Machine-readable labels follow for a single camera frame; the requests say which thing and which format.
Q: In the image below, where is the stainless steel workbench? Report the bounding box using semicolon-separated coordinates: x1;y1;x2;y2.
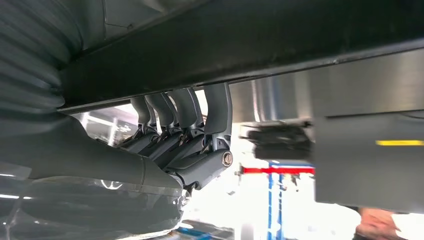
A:
228;47;424;124

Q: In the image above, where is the black desktop device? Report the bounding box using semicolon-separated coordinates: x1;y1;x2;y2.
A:
245;119;314;163

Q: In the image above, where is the red horizontal bar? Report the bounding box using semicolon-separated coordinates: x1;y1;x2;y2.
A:
241;166;316;175

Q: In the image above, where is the blue storage rack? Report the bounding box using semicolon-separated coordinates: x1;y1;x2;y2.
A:
266;161;315;240

